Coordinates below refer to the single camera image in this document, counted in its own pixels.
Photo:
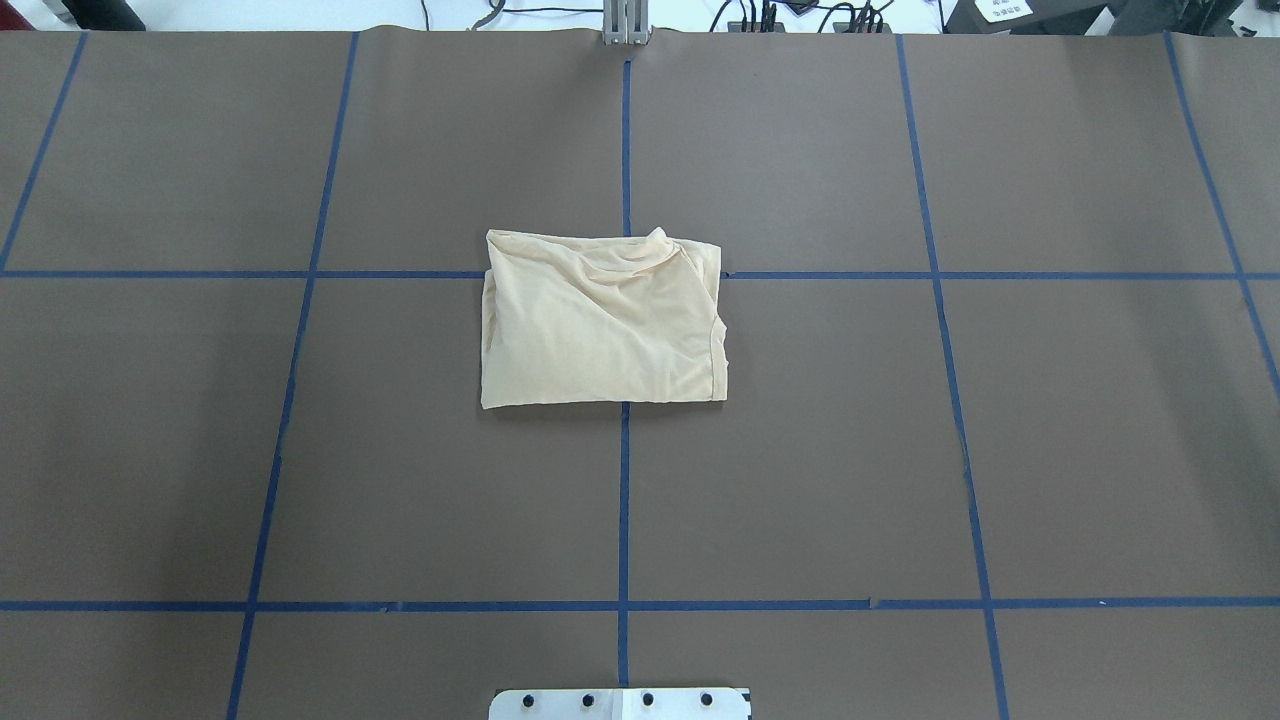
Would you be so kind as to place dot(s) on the cream long-sleeve printed shirt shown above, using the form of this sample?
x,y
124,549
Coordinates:
x,y
578,320

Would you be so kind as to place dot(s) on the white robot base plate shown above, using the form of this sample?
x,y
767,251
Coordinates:
x,y
623,703

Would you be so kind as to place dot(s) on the aluminium frame post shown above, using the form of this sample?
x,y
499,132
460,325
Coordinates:
x,y
626,22

